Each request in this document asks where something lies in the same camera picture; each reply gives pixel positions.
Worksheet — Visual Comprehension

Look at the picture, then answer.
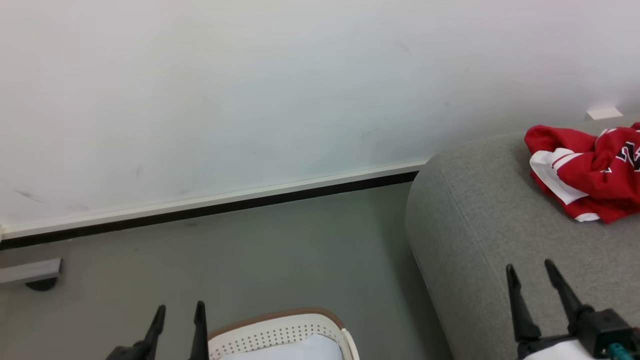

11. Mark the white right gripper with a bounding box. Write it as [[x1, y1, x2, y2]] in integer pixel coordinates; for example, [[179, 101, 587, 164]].
[[506, 258, 608, 360]]

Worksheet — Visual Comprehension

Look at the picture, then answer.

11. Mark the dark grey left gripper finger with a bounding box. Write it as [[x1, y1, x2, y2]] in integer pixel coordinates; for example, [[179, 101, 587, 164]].
[[105, 304, 167, 360], [188, 300, 210, 360]]

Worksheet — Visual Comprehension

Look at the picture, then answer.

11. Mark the red and white jersey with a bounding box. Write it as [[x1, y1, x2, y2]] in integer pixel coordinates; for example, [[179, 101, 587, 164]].
[[524, 122, 640, 225]]

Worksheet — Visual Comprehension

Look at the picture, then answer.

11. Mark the grey fabric sofa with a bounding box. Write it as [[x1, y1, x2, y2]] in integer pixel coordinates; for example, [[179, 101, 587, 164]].
[[404, 116, 640, 360]]

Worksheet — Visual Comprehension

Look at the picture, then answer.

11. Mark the white perforated laundry basket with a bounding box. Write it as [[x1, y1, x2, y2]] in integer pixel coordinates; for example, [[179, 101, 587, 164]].
[[207, 307, 361, 360]]

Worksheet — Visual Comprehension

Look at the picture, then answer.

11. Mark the white cloth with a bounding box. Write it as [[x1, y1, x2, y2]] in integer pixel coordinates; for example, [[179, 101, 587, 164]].
[[219, 333, 345, 360]]

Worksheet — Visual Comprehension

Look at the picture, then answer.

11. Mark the white and black baseboard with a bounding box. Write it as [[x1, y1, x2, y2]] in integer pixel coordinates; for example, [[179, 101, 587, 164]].
[[0, 160, 429, 251]]

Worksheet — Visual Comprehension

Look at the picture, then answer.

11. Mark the black round frame foot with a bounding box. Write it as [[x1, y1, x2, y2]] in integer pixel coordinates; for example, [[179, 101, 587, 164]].
[[25, 276, 59, 292]]

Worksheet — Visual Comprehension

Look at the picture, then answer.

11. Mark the small white wall plate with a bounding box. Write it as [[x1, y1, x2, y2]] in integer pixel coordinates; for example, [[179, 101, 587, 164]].
[[586, 105, 624, 121]]

